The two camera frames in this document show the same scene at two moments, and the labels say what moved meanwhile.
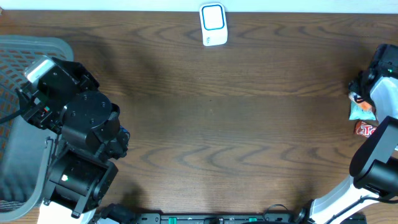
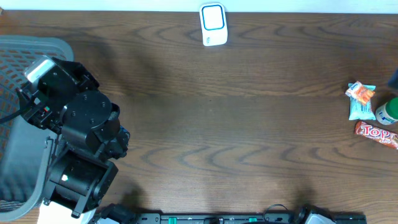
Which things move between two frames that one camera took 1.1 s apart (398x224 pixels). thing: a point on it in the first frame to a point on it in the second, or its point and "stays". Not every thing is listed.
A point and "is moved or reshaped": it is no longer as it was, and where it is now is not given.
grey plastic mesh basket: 26,151 stays
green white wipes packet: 356,113 stays
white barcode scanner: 213,24 stays
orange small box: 364,106 is moved or reshaped
